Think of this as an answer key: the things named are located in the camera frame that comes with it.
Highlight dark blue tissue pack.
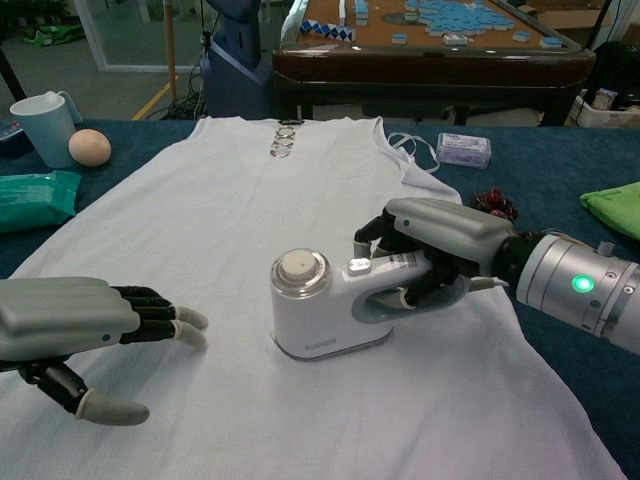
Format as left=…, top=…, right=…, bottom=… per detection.
left=0, top=119, right=31, bottom=160

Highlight tangled floor cables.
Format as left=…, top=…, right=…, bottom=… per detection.
left=159, top=64, right=207, bottom=121

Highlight grey looped cable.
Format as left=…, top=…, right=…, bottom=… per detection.
left=469, top=276, right=510, bottom=292

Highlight green wet wipes pack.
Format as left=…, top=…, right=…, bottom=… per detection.
left=0, top=170, right=83, bottom=236

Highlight brown mahjong table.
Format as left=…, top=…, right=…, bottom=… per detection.
left=272, top=0, right=597, bottom=127

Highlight white storage box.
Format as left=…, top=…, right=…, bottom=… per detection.
left=569, top=88, right=640, bottom=129

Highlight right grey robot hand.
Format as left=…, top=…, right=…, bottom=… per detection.
left=353, top=197, right=524, bottom=309

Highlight wooden pole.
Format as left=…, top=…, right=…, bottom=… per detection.
left=163, top=0, right=179, bottom=101

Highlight light blue plastic cup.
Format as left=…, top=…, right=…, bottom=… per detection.
left=9, top=90, right=85, bottom=170

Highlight white framed glass partition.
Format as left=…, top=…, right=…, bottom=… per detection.
left=73, top=0, right=206, bottom=71

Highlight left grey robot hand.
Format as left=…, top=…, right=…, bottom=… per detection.
left=0, top=277, right=210, bottom=426

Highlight dark red grape bunch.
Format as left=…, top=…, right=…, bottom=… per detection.
left=471, top=187, right=536, bottom=241

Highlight green bag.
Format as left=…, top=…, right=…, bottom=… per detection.
left=19, top=22, right=86, bottom=47

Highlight white sleeveless blouse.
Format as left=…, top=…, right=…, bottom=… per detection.
left=0, top=115, right=627, bottom=480

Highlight green microfibre cloth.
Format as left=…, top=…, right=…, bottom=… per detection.
left=579, top=181, right=640, bottom=242

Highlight blue white snake puzzle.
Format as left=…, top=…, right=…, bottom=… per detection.
left=298, top=18, right=354, bottom=42

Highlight beige egg-shaped ball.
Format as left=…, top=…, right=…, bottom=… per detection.
left=68, top=128, right=112, bottom=166

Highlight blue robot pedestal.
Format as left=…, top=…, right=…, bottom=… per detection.
left=199, top=0, right=275, bottom=120

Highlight white handheld garment steamer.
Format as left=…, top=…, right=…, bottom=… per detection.
left=269, top=248, right=474, bottom=362

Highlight blue mahjong tile pile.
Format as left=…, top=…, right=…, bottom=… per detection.
left=418, top=0, right=509, bottom=36

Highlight dark blue table cover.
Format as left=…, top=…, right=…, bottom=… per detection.
left=0, top=117, right=640, bottom=480

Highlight clear purple plastic box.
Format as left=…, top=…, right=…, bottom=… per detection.
left=436, top=132, right=492, bottom=170

